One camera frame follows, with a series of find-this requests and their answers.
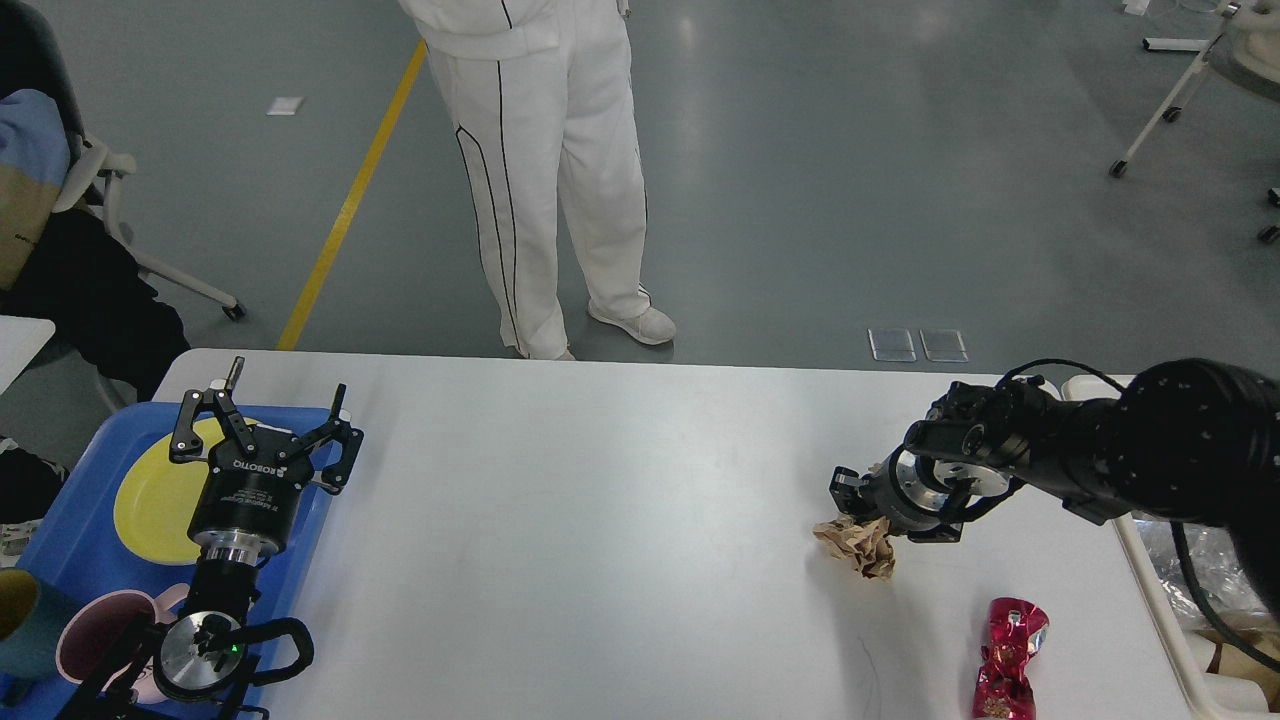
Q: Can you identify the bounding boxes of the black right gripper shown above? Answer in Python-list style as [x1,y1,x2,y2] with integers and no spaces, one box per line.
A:
[828,447,1011,544]

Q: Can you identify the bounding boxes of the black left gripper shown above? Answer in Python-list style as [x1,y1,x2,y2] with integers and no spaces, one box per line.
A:
[169,355,366,566]

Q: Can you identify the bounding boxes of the brown paper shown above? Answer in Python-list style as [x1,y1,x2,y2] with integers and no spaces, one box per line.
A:
[812,477,896,582]
[1196,612,1280,714]

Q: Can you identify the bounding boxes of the yellow plastic plate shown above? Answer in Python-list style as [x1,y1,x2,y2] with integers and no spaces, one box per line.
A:
[113,434,209,566]

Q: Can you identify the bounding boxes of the crushed red can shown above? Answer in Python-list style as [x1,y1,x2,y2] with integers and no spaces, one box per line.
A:
[972,597,1050,719]

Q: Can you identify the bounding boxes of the pink HOME mug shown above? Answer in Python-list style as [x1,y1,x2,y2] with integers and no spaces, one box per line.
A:
[55,583,189,684]

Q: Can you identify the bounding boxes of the foil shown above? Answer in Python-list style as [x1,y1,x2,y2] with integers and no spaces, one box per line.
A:
[1134,515,1272,626]

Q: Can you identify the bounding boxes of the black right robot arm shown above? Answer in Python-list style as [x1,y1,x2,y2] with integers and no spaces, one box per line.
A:
[829,359,1279,670]

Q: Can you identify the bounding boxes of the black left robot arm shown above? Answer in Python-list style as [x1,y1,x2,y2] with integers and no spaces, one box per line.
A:
[59,357,364,719]

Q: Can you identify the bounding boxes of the left floor plate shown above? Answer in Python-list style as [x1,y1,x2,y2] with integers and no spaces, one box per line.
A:
[867,327,916,363]

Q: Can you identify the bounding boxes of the floor plate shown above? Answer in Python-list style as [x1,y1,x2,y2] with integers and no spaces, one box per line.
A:
[919,328,969,363]
[867,327,916,363]

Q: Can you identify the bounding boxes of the right floor plate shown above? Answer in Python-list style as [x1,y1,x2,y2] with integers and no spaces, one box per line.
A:
[919,328,969,363]

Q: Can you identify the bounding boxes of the blue plastic tray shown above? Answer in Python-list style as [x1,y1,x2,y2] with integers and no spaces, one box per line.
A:
[0,404,346,720]

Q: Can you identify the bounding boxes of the white side table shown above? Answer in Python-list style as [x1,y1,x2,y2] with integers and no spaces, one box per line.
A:
[0,314,56,393]

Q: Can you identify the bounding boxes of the person in black trousers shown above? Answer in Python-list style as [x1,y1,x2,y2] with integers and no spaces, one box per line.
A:
[3,85,189,402]

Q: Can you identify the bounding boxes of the teal cup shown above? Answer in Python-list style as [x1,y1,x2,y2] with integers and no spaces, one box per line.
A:
[1,568,82,682]

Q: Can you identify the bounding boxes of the brown paper in bin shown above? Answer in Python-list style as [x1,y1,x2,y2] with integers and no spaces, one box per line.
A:
[1196,612,1280,714]

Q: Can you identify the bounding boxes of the beige plastic bin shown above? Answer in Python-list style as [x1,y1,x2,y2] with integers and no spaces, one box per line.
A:
[1060,375,1280,720]

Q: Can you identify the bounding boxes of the person in white tracksuit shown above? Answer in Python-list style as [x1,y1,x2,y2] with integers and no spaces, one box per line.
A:
[402,1,677,360]

